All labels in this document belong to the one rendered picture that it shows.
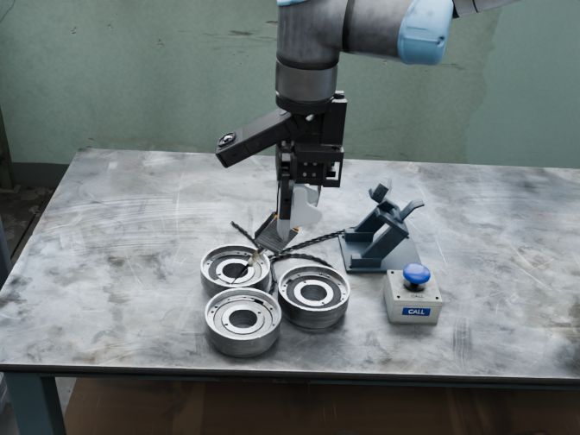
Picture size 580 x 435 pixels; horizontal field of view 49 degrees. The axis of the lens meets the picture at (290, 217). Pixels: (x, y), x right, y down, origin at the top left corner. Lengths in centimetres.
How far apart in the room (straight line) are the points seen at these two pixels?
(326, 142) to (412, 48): 17
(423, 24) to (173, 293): 53
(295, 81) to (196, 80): 178
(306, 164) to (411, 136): 186
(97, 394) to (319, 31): 75
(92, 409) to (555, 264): 82
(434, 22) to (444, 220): 57
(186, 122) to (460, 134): 110
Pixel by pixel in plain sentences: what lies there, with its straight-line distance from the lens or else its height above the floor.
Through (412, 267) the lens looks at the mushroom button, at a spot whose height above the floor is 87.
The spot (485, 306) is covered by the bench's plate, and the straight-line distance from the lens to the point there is 104.
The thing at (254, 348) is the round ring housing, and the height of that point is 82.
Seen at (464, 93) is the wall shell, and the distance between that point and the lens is 263.
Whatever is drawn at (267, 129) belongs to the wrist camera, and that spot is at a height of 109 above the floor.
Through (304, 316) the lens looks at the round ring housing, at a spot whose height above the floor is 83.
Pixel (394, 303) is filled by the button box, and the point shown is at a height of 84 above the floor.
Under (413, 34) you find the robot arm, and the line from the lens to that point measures 72.
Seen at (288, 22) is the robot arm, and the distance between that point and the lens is 75.
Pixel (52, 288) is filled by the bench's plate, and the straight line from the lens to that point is 103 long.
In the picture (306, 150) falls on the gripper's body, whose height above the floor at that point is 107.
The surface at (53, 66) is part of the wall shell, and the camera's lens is 263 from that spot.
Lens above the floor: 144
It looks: 33 degrees down
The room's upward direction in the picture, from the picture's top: 4 degrees clockwise
